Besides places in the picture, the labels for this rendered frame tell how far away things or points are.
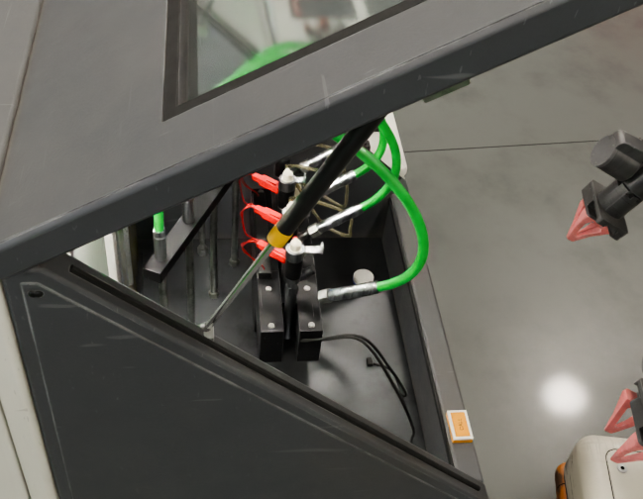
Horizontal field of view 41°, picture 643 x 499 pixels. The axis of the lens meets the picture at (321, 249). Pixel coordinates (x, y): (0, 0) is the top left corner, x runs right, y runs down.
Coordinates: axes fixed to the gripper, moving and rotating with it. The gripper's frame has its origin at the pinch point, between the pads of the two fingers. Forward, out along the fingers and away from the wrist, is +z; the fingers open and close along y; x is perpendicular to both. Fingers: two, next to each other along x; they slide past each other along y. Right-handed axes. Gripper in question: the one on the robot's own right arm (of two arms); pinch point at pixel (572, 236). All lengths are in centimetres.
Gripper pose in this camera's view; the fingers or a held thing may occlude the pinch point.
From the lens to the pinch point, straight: 160.2
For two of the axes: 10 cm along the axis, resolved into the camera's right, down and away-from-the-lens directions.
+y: -0.7, 7.1, -7.0
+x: 8.5, 4.1, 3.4
